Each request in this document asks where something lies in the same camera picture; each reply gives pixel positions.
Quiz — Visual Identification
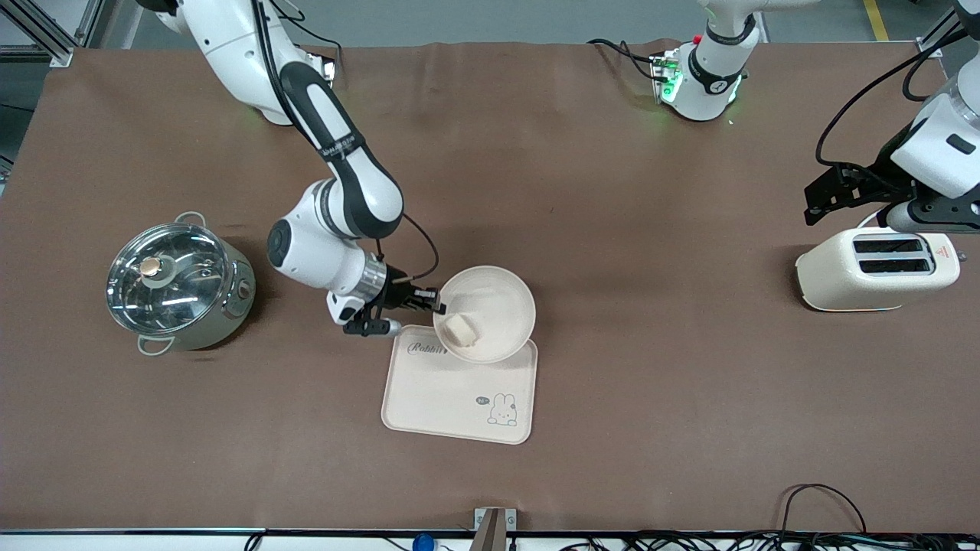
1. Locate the brown table cover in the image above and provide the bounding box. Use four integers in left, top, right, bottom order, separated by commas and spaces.
0, 40, 980, 533

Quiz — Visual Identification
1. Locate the round cream plate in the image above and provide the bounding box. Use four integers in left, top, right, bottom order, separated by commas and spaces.
433, 265, 537, 364

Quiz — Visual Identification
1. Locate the black left base cable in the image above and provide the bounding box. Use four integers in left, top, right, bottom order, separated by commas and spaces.
587, 37, 664, 82

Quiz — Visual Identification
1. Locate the black looped cable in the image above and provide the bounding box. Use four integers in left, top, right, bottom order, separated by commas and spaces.
779, 483, 867, 536

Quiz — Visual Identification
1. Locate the pale steamed bun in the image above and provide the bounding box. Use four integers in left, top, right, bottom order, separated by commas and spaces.
446, 311, 480, 347

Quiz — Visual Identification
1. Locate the glass pot lid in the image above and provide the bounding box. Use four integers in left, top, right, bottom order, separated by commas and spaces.
106, 223, 229, 336

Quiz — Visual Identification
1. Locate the cream rabbit print tray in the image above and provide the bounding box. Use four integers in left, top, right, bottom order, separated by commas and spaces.
381, 324, 539, 445

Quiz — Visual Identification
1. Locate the grey metal bracket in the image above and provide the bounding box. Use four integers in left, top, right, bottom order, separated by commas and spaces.
472, 507, 518, 551

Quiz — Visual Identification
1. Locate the cream two-slot toaster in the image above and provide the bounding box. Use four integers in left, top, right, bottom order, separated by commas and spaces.
795, 227, 962, 312

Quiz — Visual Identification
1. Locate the steel pot with glass lid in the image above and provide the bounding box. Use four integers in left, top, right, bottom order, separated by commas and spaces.
106, 212, 256, 357

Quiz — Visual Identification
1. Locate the aluminium frame profile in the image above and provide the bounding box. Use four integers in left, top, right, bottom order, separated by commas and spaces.
0, 0, 106, 68

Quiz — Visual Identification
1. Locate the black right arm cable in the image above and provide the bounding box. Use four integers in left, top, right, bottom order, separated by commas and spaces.
249, 0, 343, 150

